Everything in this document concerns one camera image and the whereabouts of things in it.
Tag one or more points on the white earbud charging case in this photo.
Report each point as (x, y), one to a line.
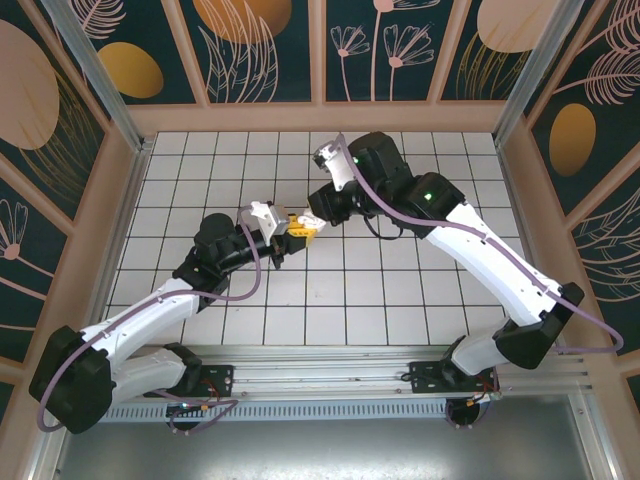
(309, 219)

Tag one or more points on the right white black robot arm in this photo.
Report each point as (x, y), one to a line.
(490, 260)

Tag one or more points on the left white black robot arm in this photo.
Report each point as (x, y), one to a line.
(145, 310)

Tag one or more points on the grey metal sheet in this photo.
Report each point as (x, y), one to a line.
(320, 450)

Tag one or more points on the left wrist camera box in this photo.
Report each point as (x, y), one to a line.
(277, 220)

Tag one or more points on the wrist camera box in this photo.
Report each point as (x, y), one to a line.
(340, 170)
(277, 220)

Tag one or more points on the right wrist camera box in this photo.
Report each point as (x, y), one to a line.
(340, 170)

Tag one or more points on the aluminium side rail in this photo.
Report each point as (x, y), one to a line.
(133, 195)
(518, 200)

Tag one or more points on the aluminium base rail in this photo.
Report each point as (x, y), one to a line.
(320, 372)

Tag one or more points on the aluminium frame post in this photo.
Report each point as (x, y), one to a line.
(98, 75)
(535, 75)

